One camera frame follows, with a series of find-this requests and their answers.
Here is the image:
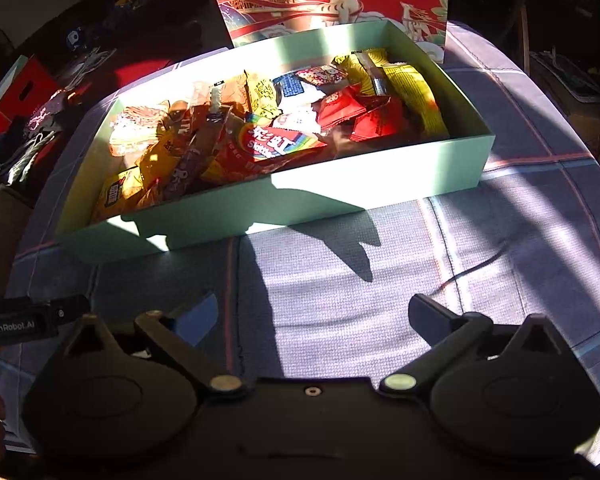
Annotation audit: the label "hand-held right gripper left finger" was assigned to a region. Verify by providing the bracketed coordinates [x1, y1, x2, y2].
[60, 291, 248, 401]

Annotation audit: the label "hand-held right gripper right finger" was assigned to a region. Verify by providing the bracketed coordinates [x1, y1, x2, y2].
[380, 294, 578, 397]

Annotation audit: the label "purple brown snack packet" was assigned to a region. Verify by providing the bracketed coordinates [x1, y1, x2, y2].
[161, 110, 231, 203]

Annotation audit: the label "yellow cracker packet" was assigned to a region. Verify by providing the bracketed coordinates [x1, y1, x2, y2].
[91, 169, 143, 222]

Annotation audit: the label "teal cardboard box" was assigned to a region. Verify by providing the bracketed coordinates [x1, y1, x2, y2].
[55, 20, 496, 265]

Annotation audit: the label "yellow orange pastry packet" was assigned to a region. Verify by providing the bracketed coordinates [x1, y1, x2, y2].
[134, 130, 193, 206]

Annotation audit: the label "red transparent snack packet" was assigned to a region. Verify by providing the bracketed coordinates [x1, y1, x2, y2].
[109, 104, 173, 157]

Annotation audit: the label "small red snack packet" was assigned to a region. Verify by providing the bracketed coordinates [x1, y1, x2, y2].
[316, 85, 377, 130]
[349, 99, 408, 143]

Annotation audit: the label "white printed snack packet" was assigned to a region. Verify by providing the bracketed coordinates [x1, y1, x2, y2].
[272, 100, 326, 133]

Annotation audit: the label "yellow striped snack packet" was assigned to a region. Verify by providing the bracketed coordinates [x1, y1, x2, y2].
[381, 62, 452, 140]

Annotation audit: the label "yellow cartoon snack packet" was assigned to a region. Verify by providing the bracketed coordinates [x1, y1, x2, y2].
[244, 71, 285, 117]

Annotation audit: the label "blue snack packet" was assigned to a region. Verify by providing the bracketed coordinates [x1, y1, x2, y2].
[271, 73, 307, 100]

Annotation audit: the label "yellow green snack packet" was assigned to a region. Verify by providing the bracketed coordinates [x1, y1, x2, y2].
[332, 49, 388, 97]

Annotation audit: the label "small cartoon candy packet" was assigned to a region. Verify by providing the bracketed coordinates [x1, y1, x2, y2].
[295, 65, 350, 87]

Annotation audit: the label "blue checked tablecloth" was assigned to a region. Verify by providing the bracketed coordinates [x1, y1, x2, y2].
[0, 20, 600, 466]

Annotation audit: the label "brown cardboard box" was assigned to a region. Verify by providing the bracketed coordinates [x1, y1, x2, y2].
[0, 187, 33, 306]

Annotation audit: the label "pile of clothes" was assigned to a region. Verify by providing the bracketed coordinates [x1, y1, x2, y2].
[0, 87, 86, 211]

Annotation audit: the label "red sofa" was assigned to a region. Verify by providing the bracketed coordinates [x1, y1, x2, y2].
[100, 50, 191, 96]

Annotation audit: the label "magazines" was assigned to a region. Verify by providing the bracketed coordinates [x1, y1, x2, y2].
[60, 47, 118, 86]

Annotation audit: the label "wooden table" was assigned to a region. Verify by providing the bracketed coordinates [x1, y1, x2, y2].
[519, 0, 596, 73]

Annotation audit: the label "red gift bag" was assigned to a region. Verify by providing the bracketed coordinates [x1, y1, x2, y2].
[202, 0, 450, 66]

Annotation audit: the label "red cardboard box with handle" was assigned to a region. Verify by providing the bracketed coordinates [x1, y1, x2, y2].
[0, 55, 61, 156]

